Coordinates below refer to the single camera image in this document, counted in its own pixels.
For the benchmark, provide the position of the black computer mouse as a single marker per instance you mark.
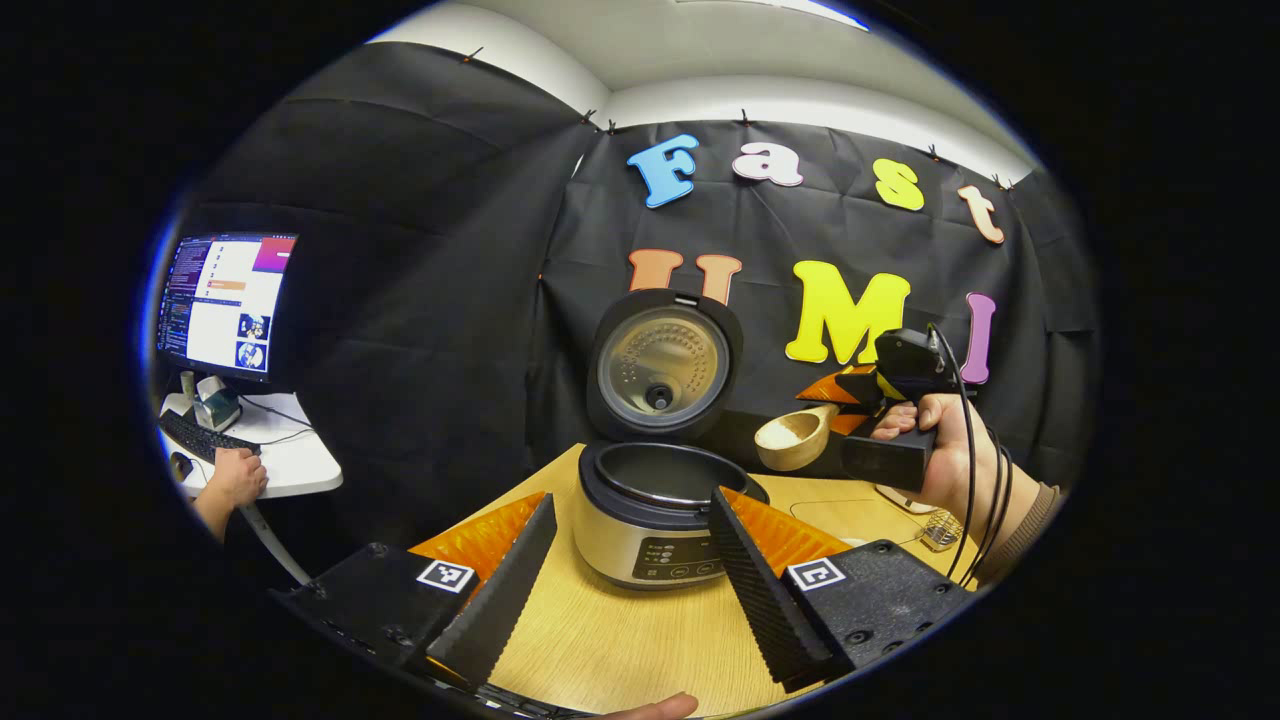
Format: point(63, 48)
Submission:
point(181, 466)

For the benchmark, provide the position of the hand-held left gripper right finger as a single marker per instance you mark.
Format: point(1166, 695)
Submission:
point(760, 600)

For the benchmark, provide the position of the computer monitor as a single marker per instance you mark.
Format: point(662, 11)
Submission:
point(230, 305)

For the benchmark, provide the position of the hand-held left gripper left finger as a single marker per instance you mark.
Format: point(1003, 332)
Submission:
point(500, 600)

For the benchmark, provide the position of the ceiling light panel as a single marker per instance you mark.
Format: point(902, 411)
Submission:
point(780, 10)

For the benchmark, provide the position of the wooden spoon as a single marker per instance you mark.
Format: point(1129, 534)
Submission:
point(790, 440)

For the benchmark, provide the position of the black silver rice cooker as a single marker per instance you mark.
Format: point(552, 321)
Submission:
point(640, 520)

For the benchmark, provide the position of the black keyboard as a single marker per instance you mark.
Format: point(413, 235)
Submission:
point(205, 437)

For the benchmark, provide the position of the black backdrop cloth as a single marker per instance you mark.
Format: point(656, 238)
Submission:
point(400, 300)

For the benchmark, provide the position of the white side table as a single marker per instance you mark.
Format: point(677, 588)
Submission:
point(300, 465)

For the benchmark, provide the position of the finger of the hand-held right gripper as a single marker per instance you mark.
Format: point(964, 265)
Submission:
point(850, 385)
point(852, 422)

